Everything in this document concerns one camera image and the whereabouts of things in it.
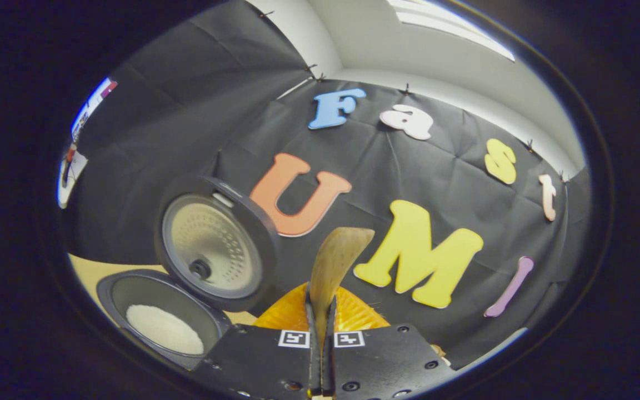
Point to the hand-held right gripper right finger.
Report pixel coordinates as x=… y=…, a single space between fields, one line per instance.
x=330 y=361

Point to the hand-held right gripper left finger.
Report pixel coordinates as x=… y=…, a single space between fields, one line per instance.
x=313 y=361

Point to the wooden spoon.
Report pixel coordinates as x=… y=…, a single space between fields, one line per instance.
x=336 y=255

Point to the white rice pile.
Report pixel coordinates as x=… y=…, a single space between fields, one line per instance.
x=164 y=330

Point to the dark grey rice cooker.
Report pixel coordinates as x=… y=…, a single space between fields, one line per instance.
x=214 y=244

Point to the white side stand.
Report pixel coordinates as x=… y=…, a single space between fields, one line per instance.
x=78 y=178

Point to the black red-banded tool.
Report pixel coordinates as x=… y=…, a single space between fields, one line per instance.
x=67 y=166

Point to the computer monitor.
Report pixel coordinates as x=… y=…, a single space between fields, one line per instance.
x=95 y=103

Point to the ceiling light panel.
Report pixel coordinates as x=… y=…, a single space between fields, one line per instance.
x=448 y=25

